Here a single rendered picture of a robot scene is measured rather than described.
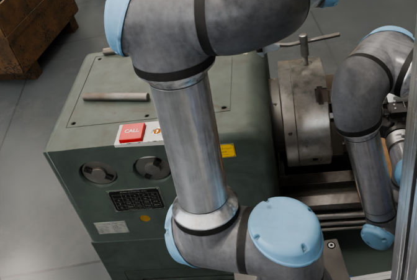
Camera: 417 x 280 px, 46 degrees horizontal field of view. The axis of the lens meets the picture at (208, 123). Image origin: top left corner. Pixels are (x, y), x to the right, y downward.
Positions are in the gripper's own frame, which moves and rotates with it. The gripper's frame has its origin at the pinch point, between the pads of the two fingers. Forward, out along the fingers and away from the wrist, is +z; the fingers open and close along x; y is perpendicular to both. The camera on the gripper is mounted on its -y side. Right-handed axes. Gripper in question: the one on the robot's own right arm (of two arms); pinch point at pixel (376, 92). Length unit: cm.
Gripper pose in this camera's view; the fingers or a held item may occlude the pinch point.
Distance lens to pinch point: 151.6
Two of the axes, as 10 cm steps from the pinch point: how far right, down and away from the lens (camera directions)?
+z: 0.7, -6.6, 7.5
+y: 9.8, -0.9, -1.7
